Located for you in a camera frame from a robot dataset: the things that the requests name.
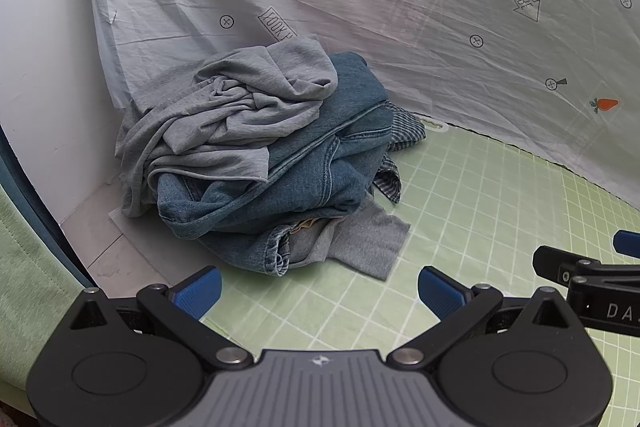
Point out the blue denim jeans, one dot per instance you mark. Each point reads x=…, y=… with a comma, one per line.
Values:
x=310, y=177

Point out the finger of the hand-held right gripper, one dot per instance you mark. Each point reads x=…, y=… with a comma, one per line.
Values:
x=629, y=241
x=562, y=264

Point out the light green cloth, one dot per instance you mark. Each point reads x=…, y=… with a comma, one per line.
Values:
x=30, y=282

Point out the grey knit garment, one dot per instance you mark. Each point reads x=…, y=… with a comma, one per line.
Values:
x=370, y=237

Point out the green grid mat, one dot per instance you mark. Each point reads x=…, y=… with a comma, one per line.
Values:
x=475, y=207

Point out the light grey t-shirt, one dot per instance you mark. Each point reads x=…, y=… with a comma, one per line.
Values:
x=225, y=122

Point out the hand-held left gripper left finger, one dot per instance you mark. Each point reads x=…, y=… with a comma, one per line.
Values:
x=199, y=291

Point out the white printed bed sheet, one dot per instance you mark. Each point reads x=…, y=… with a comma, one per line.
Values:
x=350, y=7

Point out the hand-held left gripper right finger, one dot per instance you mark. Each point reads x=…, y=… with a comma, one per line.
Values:
x=441, y=293

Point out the blue plaid shirt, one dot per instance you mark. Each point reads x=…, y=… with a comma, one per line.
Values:
x=407, y=132

